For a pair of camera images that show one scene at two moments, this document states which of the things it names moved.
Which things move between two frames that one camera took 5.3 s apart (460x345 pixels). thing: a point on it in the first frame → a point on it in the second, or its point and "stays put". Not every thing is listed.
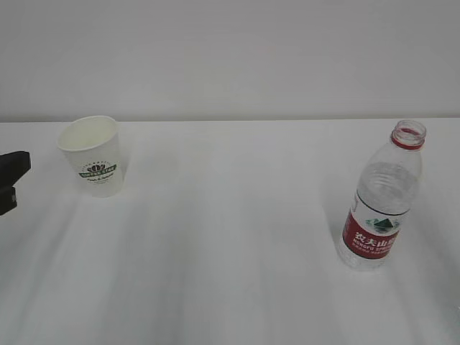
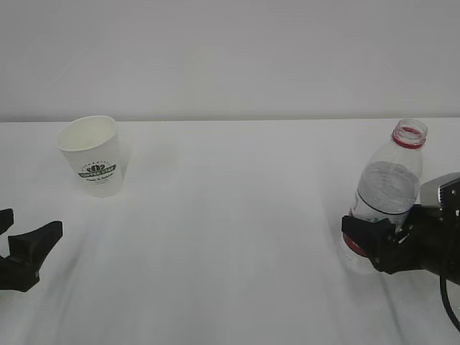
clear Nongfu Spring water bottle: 387,184 stays put
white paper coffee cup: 91,146 stays put
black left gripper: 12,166 → 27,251
